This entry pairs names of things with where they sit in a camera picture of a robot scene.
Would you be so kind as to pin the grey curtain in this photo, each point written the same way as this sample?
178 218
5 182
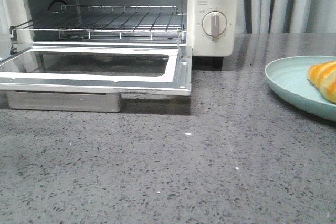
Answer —
285 16

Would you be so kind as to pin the light green plate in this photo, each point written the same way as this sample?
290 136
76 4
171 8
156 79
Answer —
288 78

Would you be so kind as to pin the oven glass door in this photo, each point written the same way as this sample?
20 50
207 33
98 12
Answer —
74 69

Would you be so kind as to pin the metal oven wire rack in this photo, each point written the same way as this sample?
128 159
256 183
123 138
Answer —
161 24

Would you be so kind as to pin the white toaster oven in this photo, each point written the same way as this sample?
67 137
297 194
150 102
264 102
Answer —
212 45

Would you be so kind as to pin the golden croissant bread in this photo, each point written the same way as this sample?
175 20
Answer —
322 76

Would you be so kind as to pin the lower oven knob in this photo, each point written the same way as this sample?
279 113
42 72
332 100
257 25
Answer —
214 23

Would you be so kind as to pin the metal oven door handle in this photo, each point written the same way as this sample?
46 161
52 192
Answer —
85 102

